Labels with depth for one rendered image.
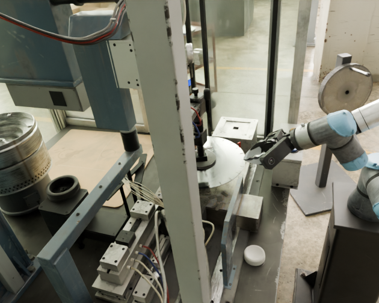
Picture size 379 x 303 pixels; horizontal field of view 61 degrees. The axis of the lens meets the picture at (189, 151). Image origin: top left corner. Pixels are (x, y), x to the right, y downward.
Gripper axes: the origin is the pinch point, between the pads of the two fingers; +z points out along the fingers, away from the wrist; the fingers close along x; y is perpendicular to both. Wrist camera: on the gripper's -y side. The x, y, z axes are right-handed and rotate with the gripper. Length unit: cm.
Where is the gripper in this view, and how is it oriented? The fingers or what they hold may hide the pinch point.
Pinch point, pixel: (246, 159)
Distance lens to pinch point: 111.7
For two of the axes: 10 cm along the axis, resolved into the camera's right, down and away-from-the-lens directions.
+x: -5.6, -8.1, -1.9
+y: 5.1, -5.2, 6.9
